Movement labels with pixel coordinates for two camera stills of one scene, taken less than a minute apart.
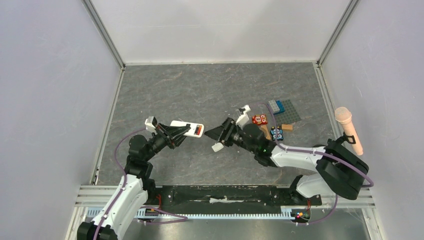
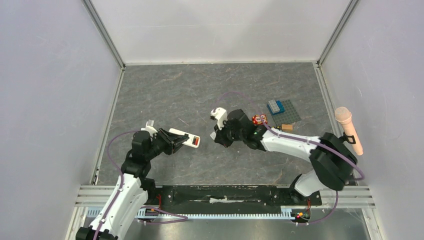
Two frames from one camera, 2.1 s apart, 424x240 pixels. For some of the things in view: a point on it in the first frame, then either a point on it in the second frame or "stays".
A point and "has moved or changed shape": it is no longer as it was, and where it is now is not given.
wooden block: x=288 y=127 stays
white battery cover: x=217 y=147 has moved or changed shape
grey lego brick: x=274 y=106 stays
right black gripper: x=226 y=132 stays
